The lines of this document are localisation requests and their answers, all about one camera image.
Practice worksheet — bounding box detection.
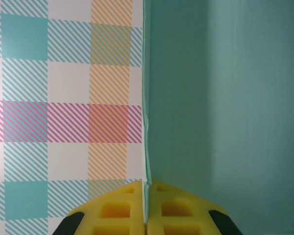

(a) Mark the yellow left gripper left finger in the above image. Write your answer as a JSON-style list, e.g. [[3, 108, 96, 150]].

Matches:
[[53, 180, 147, 235]]

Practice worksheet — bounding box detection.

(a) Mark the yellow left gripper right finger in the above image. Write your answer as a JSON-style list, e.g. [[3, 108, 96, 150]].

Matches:
[[147, 179, 243, 235]]

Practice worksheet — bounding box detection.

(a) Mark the light blue paper box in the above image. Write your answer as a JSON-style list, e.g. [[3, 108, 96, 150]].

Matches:
[[141, 0, 294, 235]]

